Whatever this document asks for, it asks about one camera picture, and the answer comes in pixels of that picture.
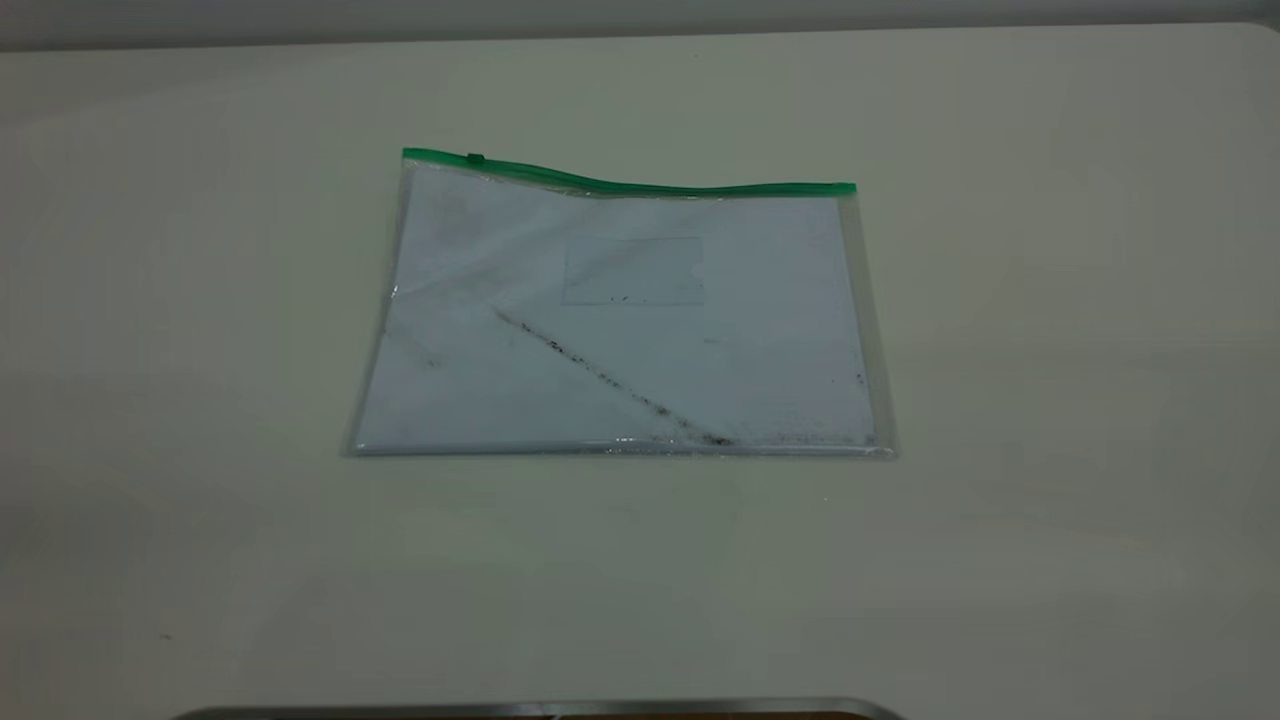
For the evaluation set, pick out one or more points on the clear plastic zip bag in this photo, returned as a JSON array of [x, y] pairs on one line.
[[620, 350]]

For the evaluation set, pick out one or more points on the silver metal rim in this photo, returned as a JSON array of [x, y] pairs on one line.
[[540, 710]]

